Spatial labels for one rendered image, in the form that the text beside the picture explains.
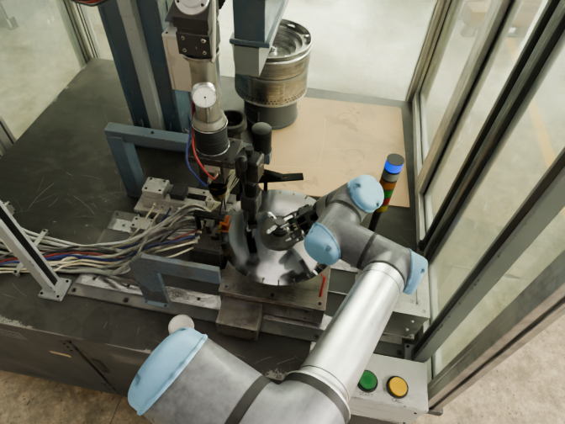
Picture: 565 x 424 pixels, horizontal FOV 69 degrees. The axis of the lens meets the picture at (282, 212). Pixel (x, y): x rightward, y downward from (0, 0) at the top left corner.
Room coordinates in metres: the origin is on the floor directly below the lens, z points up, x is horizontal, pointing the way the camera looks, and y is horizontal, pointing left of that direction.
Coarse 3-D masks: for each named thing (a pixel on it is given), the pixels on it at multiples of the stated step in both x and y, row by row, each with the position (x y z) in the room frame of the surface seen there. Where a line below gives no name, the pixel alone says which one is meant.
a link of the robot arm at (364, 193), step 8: (360, 176) 0.57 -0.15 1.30; (368, 176) 0.57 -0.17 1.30; (344, 184) 0.58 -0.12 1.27; (352, 184) 0.55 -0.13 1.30; (360, 184) 0.55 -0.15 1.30; (368, 184) 0.55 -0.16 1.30; (376, 184) 0.56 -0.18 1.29; (336, 192) 0.57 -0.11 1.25; (344, 192) 0.55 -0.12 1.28; (352, 192) 0.54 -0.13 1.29; (360, 192) 0.53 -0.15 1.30; (368, 192) 0.54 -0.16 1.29; (376, 192) 0.55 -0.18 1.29; (328, 200) 0.57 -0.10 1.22; (344, 200) 0.53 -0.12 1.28; (352, 200) 0.53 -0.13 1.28; (360, 200) 0.52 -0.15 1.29; (368, 200) 0.52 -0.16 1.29; (376, 200) 0.53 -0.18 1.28; (360, 208) 0.51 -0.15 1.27; (368, 208) 0.51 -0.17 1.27; (376, 208) 0.52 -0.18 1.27
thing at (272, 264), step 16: (272, 192) 0.83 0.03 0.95; (288, 192) 0.84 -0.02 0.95; (272, 208) 0.77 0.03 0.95; (288, 208) 0.77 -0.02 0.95; (240, 224) 0.70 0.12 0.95; (224, 240) 0.64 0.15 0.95; (240, 240) 0.65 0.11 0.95; (256, 240) 0.65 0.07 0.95; (240, 256) 0.60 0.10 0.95; (256, 256) 0.60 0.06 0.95; (272, 256) 0.60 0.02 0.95; (288, 256) 0.60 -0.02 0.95; (304, 256) 0.61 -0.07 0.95; (240, 272) 0.55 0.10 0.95; (256, 272) 0.55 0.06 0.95; (272, 272) 0.55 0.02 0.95; (288, 272) 0.56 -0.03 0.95; (304, 272) 0.56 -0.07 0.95; (320, 272) 0.56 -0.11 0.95
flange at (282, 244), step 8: (280, 216) 0.73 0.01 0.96; (264, 224) 0.70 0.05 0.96; (272, 224) 0.69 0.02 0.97; (264, 232) 0.67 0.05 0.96; (272, 232) 0.67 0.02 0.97; (280, 232) 0.66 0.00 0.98; (264, 240) 0.65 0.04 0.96; (272, 240) 0.65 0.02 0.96; (280, 240) 0.65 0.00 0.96; (280, 248) 0.62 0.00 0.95
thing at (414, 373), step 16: (368, 368) 0.34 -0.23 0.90; (384, 368) 0.34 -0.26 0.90; (400, 368) 0.34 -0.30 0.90; (416, 368) 0.34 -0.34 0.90; (384, 384) 0.30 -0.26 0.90; (416, 384) 0.31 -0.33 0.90; (352, 400) 0.27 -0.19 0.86; (368, 400) 0.27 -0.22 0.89; (384, 400) 0.27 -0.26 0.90; (400, 400) 0.27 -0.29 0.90; (416, 400) 0.27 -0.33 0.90; (368, 416) 0.27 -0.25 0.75; (384, 416) 0.26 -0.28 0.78; (400, 416) 0.26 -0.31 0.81; (416, 416) 0.25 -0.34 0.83
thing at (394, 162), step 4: (388, 156) 0.79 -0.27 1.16; (392, 156) 0.79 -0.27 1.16; (396, 156) 0.79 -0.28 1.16; (400, 156) 0.79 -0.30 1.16; (388, 160) 0.78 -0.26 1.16; (392, 160) 0.78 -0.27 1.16; (396, 160) 0.78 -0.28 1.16; (400, 160) 0.78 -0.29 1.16; (388, 164) 0.77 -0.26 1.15; (392, 164) 0.76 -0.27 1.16; (396, 164) 0.76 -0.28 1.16; (400, 164) 0.76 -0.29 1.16; (388, 168) 0.77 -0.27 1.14; (392, 168) 0.76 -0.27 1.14; (396, 168) 0.76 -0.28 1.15; (400, 168) 0.77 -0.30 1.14; (392, 172) 0.76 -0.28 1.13; (396, 172) 0.76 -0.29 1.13
